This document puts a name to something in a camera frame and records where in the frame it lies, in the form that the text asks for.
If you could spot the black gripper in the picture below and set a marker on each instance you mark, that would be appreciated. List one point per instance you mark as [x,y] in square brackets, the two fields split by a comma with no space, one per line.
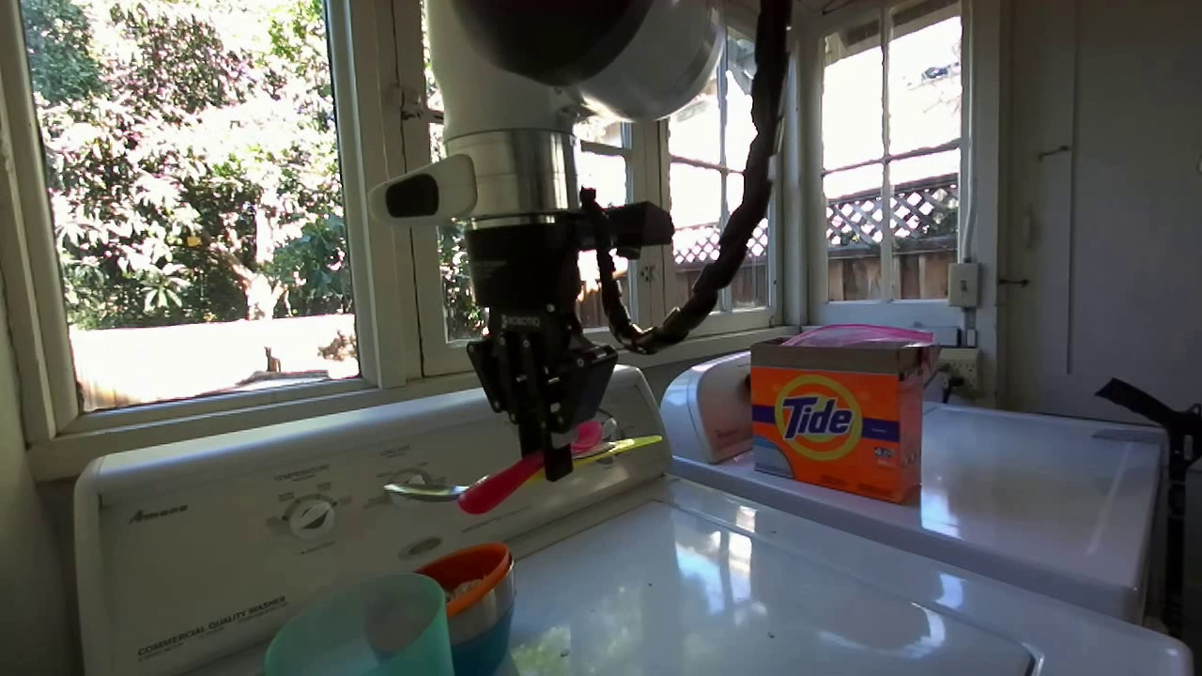
[526,281]

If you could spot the orange and blue cup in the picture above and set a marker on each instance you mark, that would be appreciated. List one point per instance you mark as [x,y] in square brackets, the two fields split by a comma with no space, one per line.
[482,601]

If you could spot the black camera stand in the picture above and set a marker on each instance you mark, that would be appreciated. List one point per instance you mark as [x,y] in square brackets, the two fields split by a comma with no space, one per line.
[1179,500]

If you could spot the white top-load washing machine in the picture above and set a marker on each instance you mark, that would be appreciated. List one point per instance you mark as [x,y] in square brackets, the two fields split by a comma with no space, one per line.
[191,563]

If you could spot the white washer lid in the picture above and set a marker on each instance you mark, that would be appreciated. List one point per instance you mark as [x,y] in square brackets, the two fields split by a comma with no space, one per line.
[754,601]

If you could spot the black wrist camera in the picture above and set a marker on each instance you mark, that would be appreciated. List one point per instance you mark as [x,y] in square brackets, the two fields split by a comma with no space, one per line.
[634,228]

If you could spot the wall power outlet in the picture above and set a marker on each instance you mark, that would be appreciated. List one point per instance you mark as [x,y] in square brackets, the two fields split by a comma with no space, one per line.
[960,365]

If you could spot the small washer knob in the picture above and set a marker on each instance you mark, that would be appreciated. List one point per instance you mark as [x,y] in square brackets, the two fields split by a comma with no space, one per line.
[310,516]

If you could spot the wall switch box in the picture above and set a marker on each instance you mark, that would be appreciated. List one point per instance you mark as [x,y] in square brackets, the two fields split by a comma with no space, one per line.
[966,288]

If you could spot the white dryer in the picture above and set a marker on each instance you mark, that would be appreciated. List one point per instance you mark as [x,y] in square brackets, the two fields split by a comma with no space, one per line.
[1002,500]

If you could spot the orange Tide detergent box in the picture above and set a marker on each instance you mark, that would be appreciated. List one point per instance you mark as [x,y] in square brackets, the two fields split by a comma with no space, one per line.
[832,427]

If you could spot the teal plastic cup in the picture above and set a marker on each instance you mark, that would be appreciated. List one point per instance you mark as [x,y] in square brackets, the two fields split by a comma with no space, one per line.
[364,632]

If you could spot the pink plastic bag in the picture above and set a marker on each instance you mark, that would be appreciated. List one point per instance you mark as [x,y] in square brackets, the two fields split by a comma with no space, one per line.
[857,335]

